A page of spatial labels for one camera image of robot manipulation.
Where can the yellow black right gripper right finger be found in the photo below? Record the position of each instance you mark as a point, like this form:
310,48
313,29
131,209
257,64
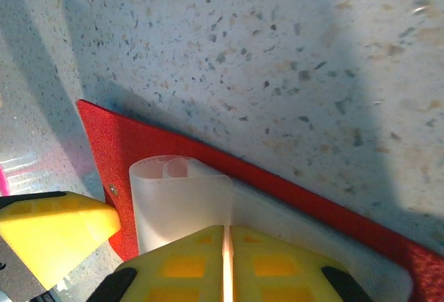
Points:
277,267

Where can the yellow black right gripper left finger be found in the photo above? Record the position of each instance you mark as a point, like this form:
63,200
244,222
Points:
180,264

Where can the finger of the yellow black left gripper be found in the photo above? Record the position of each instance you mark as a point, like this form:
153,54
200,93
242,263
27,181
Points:
52,225

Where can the pink plastic cup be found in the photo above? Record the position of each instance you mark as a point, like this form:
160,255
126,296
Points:
2,180

